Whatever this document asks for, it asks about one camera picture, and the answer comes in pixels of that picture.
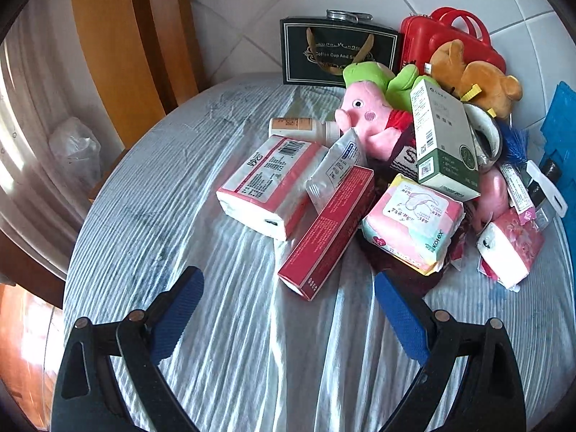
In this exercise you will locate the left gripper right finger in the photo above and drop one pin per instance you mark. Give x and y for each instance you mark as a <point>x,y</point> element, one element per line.
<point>490,395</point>

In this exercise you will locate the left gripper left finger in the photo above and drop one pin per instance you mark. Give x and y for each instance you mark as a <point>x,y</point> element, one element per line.
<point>87,396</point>

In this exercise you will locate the long red box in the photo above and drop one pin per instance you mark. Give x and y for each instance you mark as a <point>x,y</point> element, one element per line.
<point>311,262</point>

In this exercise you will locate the brown teddy bear plush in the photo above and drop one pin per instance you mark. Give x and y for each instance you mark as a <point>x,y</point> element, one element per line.
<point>478,82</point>

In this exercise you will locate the pink sanitary pad pack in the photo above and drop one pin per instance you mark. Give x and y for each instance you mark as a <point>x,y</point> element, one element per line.
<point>413,223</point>

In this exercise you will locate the pink plush toy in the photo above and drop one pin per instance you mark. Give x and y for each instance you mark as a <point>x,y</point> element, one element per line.
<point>493,200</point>

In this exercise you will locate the orange white narrow box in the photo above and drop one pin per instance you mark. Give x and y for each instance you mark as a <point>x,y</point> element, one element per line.
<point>518,193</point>

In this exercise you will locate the blue bristle brush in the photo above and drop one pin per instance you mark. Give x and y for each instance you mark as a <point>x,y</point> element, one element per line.
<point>514,152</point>

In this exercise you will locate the white green medicine box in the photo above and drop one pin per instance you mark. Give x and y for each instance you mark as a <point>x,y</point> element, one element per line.
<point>446,158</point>

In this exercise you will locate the maroon printed cloth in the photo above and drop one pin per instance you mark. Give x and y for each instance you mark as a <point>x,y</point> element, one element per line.
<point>404,274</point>

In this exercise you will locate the clear plastic bag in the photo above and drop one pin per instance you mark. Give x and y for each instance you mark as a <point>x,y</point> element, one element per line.
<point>77,152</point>

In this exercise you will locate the round silver blue case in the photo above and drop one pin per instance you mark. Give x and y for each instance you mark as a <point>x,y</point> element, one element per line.
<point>487,137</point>

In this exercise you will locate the red white tissue pack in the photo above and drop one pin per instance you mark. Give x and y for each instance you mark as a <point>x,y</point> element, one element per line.
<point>268,191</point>

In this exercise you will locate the blue plastic storage crate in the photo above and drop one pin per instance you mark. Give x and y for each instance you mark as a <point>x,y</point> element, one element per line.
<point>559,129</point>

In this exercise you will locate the white sachet packet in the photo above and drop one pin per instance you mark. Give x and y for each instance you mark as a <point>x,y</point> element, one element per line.
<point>345,153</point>

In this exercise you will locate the beige cosmetic bottle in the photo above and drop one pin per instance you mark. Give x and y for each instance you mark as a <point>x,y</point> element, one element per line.
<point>307,129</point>

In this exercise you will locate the pink pig plush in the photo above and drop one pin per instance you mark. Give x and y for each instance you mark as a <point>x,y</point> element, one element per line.
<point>378,125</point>

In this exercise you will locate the green frog plush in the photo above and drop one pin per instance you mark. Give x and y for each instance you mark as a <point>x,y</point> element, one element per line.
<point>395,87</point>

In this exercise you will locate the red hard carry case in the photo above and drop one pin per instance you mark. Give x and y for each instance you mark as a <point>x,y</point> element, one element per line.
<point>423,34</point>

